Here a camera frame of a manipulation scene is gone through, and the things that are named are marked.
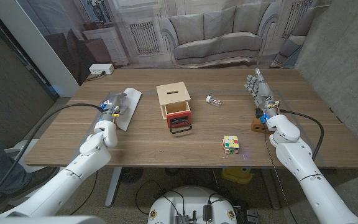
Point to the printed living room backdrop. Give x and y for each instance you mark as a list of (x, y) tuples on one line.
[(216, 34)]

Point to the black floor fan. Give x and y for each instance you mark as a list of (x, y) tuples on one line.
[(131, 175)]

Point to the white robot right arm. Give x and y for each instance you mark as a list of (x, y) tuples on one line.
[(303, 165)]

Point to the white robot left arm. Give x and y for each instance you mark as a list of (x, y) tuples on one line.
[(89, 158)]

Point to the clear vial with white cap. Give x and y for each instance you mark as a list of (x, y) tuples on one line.
[(213, 100)]

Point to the multicoloured puzzle cube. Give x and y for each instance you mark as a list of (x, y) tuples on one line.
[(230, 144)]

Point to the white table leg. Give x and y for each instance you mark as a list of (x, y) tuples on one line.
[(113, 186)]

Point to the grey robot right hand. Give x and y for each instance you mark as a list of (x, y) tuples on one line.
[(263, 93)]

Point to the brown wooden block with holes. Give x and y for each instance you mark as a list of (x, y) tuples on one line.
[(256, 126)]

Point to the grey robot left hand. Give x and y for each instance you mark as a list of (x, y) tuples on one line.
[(112, 104)]

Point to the white power strip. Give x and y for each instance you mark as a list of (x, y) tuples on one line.
[(101, 68)]

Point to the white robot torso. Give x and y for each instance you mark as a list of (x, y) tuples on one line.
[(191, 202)]

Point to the white paper sheet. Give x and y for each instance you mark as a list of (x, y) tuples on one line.
[(133, 102)]

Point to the yellow object under table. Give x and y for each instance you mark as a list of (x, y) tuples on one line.
[(238, 175)]

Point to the light wooden slotted box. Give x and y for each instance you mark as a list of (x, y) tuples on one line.
[(172, 93)]

